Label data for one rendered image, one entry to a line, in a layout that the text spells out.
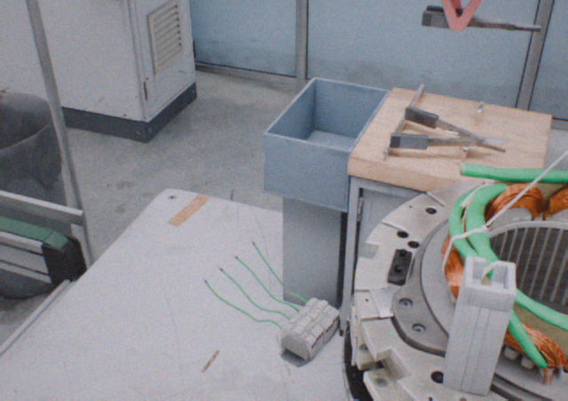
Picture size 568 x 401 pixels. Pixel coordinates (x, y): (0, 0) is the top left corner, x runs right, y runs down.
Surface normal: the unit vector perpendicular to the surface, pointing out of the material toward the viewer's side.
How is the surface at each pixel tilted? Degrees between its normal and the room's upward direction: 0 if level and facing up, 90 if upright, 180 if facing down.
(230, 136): 0
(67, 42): 90
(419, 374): 0
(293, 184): 90
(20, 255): 90
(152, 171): 0
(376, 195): 90
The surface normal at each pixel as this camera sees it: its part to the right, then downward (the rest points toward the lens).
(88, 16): -0.36, 0.54
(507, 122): 0.00, -0.82
